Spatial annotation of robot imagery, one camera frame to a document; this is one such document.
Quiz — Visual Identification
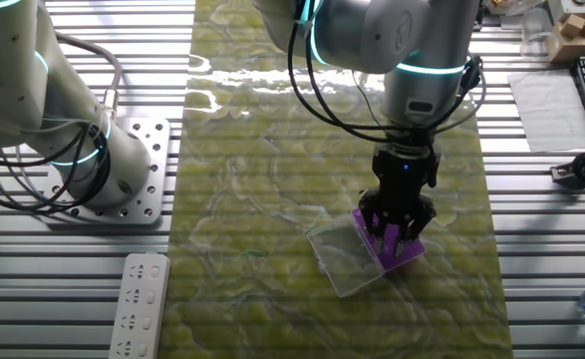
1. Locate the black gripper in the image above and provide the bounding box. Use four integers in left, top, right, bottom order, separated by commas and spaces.
357, 143, 442, 259

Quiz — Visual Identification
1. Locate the purple pipette tip rack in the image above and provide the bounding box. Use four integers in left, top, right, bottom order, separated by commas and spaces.
351, 206, 427, 273

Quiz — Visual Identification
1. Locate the clear plastic rack lid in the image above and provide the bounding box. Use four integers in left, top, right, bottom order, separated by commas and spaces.
305, 212, 387, 299

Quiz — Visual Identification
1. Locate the green marble pattern mat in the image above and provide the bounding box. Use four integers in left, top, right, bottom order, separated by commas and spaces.
156, 0, 515, 359

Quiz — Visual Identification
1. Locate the white paper sheet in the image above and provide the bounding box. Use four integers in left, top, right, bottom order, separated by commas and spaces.
506, 68, 585, 154

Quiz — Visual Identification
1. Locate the clear glass beaker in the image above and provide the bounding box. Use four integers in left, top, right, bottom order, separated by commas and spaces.
518, 4, 555, 57

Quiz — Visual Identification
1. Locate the metal robot mounting plate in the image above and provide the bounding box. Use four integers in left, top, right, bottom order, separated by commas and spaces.
40, 117, 172, 225

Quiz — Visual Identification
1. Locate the small wooden cube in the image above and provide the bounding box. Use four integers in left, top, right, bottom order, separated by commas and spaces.
559, 13, 585, 39

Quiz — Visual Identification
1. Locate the white power strip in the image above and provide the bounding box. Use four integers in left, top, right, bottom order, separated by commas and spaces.
108, 252, 171, 359

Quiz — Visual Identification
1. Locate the white device with knob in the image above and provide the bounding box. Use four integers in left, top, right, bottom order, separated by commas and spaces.
548, 0, 585, 16

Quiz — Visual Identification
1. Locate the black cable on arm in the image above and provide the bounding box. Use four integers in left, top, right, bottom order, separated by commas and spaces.
286, 0, 487, 147

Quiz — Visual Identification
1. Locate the black cable bundle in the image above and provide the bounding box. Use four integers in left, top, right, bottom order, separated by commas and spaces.
0, 122, 113, 215

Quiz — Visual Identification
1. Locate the thick grey robot cable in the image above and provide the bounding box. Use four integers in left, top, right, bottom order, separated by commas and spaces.
55, 32, 124, 121

